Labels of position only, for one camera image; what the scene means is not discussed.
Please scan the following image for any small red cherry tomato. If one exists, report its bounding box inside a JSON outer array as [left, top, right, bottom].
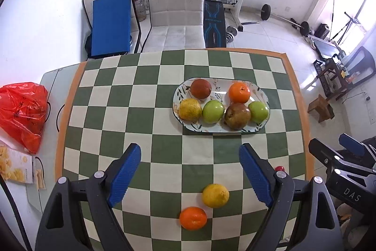
[[275, 166, 285, 171]]

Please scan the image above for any small yellow lemon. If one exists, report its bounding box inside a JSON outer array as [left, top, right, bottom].
[[202, 183, 230, 208]]

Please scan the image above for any small green apple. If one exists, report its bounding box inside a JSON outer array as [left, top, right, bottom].
[[248, 101, 270, 124]]

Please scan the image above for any orange tangerine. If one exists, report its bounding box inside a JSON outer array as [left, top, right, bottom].
[[179, 206, 208, 231], [228, 82, 251, 104]]

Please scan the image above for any large yellow pear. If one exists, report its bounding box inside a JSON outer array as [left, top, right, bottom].
[[178, 98, 202, 122]]

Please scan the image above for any small wooden stool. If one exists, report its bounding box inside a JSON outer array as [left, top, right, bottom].
[[307, 95, 335, 123]]

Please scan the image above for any dark wooden side table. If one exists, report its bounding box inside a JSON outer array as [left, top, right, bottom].
[[313, 58, 349, 101]]

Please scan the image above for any yellow snack box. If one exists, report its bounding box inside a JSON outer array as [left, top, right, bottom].
[[0, 141, 46, 190]]

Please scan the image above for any dark wooden chair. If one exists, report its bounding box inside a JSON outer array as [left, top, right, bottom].
[[336, 46, 375, 100]]

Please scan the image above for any brown russet apple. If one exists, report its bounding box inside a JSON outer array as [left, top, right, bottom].
[[224, 103, 251, 130]]

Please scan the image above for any large green apple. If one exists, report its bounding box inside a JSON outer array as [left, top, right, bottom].
[[202, 100, 224, 124]]

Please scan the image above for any orange tangerine on plate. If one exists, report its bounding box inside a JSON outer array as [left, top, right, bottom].
[[228, 82, 251, 104]]

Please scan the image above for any floral oval ceramic plate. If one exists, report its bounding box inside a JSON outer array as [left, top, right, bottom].
[[172, 78, 270, 134]]

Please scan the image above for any dark red round fruit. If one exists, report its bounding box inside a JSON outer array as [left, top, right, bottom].
[[190, 78, 212, 100]]

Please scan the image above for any red plastic bag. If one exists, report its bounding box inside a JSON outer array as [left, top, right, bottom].
[[1, 82, 48, 154]]

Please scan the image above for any green checkered tablecloth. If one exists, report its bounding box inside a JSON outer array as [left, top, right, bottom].
[[55, 50, 313, 250]]

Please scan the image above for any floor barbell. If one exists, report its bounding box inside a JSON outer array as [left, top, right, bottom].
[[260, 4, 312, 37]]

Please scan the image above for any black blue exercise bench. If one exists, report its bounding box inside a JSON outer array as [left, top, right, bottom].
[[203, 0, 227, 48]]

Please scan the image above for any white padded chair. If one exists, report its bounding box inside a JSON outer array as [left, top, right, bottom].
[[142, 0, 206, 52]]

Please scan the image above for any black cable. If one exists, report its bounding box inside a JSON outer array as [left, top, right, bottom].
[[0, 174, 33, 251]]

